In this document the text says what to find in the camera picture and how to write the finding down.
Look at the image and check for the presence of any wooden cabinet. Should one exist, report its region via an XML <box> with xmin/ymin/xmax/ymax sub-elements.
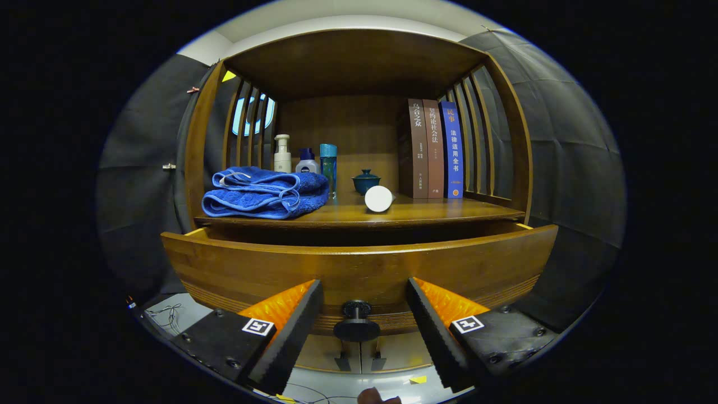
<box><xmin>185</xmin><ymin>28</ymin><xmax>533</xmax><ymax>375</ymax></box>

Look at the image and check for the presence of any blue folded towel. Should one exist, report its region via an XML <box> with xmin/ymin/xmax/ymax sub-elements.
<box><xmin>201</xmin><ymin>166</ymin><xmax>330</xmax><ymax>220</ymax></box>

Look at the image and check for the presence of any reddish brown book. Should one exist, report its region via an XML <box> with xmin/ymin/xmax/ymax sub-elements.
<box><xmin>422</xmin><ymin>99</ymin><xmax>445</xmax><ymax>199</ymax></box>

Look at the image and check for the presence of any dark brown book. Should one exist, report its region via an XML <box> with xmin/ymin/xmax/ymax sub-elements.
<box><xmin>399</xmin><ymin>99</ymin><xmax>429</xmax><ymax>199</ymax></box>

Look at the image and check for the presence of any black floor cable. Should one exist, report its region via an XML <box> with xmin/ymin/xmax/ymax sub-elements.
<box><xmin>280</xmin><ymin>383</ymin><xmax>360</xmax><ymax>404</ymax></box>

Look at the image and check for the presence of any blue book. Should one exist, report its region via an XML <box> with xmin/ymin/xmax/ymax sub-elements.
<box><xmin>439</xmin><ymin>101</ymin><xmax>465</xmax><ymax>199</ymax></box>

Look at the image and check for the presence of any blue lidded teacup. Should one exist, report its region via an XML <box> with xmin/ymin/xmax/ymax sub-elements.
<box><xmin>352</xmin><ymin>169</ymin><xmax>382</xmax><ymax>196</ymax></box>

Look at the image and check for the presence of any clear teal capped bottle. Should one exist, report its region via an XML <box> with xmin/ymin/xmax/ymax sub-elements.
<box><xmin>320</xmin><ymin>144</ymin><xmax>338</xmax><ymax>200</ymax></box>

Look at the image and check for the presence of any thin white wire bundle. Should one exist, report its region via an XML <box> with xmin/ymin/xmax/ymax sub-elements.
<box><xmin>145</xmin><ymin>303</ymin><xmax>183</xmax><ymax>333</ymax></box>

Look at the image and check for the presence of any wooden cabinet door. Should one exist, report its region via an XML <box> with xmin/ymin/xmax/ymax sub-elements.
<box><xmin>360</xmin><ymin>331</ymin><xmax>434</xmax><ymax>372</ymax></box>
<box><xmin>294</xmin><ymin>336</ymin><xmax>362</xmax><ymax>374</ymax></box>

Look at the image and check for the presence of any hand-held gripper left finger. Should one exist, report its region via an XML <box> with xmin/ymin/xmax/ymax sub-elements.
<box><xmin>168</xmin><ymin>279</ymin><xmax>324</xmax><ymax>396</ymax></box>

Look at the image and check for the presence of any wooden countertop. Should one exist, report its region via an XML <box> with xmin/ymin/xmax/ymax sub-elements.
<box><xmin>195</xmin><ymin>191</ymin><xmax>525</xmax><ymax>228</ymax></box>

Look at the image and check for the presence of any white bottle with blue pump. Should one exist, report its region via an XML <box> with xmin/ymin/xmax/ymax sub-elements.
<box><xmin>295</xmin><ymin>148</ymin><xmax>320</xmax><ymax>175</ymax></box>

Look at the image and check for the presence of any wooden drawer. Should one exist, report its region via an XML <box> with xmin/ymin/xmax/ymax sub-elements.
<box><xmin>161</xmin><ymin>222</ymin><xmax>559</xmax><ymax>343</ymax></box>

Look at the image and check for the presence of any white green tube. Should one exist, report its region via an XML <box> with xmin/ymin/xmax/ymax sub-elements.
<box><xmin>365</xmin><ymin>185</ymin><xmax>396</xmax><ymax>213</ymax></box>

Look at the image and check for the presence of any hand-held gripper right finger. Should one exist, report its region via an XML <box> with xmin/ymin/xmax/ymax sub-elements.
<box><xmin>406</xmin><ymin>277</ymin><xmax>559</xmax><ymax>393</ymax></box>

